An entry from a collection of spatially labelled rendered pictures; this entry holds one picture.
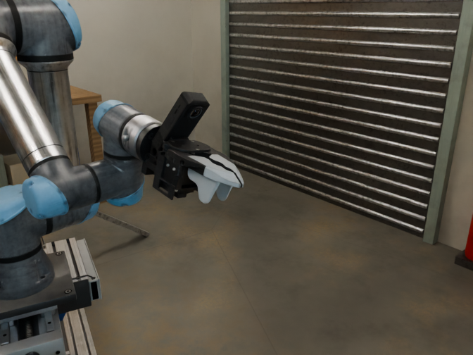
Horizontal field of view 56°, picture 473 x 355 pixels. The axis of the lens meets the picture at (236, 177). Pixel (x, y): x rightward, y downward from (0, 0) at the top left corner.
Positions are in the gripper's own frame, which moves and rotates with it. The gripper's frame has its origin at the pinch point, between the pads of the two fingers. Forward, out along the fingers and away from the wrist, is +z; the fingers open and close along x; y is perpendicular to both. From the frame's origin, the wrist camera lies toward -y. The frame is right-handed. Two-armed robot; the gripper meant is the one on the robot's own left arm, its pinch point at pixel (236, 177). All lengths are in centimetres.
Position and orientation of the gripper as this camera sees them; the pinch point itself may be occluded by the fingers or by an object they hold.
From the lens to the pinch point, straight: 62.8
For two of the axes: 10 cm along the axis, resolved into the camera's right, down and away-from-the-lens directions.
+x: -6.9, 0.7, -7.2
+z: 6.8, 3.9, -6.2
